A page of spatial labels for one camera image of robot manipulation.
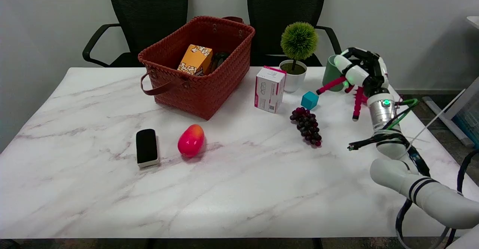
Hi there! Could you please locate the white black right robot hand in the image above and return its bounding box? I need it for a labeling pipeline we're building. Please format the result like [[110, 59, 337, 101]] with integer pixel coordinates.
[[334, 47, 393, 97]]

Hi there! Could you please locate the pink flexible tripod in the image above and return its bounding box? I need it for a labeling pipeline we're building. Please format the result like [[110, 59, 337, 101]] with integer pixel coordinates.
[[316, 75, 369, 122]]

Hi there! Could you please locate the blue storage bin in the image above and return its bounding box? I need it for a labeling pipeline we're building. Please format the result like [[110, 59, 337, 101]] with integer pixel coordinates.
[[453, 103, 479, 148]]

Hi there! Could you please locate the red woven basket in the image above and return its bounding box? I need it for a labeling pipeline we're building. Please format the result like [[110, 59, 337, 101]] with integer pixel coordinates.
[[138, 16, 256, 121]]

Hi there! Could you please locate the green cup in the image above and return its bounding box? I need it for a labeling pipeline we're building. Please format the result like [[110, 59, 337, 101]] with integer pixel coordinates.
[[322, 55, 347, 92]]

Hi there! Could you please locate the teal cube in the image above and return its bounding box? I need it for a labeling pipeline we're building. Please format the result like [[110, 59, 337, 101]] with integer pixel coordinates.
[[301, 91, 320, 110]]

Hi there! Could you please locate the green ball plant white pot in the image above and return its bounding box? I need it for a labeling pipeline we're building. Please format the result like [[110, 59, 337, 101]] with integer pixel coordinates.
[[279, 22, 319, 93]]

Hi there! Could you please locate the purple grape bunch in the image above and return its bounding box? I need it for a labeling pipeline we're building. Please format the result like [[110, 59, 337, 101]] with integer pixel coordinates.
[[290, 107, 322, 147]]

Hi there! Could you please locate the white pink paper box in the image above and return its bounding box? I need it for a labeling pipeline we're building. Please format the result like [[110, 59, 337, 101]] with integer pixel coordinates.
[[254, 66, 287, 114]]

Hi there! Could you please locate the white desk foot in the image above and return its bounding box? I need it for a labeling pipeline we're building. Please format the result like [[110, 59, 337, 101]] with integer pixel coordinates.
[[423, 96, 474, 147]]

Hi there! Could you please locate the black mesh office chair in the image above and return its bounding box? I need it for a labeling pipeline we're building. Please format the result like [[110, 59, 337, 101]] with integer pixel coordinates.
[[247, 0, 342, 67], [82, 0, 189, 68]]

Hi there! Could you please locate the white desk side panel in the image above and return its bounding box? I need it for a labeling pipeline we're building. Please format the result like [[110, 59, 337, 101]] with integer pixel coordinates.
[[445, 76, 479, 120]]

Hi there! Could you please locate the dark round object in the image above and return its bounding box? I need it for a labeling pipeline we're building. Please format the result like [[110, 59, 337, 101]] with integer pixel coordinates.
[[209, 52, 231, 74]]

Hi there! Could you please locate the orange popcorn box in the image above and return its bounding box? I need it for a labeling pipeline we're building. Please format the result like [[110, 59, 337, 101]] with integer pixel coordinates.
[[177, 44, 213, 77]]

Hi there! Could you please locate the red toy mango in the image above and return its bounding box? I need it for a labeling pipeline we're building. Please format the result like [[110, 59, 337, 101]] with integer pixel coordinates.
[[177, 124, 205, 157]]

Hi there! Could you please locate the black whiteboard eraser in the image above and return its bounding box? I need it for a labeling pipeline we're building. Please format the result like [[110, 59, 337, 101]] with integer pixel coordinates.
[[135, 129, 160, 168]]

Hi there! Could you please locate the green robot cable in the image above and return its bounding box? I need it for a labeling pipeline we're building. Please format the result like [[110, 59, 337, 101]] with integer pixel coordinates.
[[385, 99, 419, 130]]

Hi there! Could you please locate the thin white cable tie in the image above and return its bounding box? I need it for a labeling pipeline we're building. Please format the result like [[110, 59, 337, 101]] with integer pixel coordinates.
[[397, 89, 466, 156]]

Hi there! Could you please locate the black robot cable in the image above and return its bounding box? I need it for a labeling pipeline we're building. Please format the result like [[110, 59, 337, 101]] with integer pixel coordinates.
[[396, 150, 479, 249]]

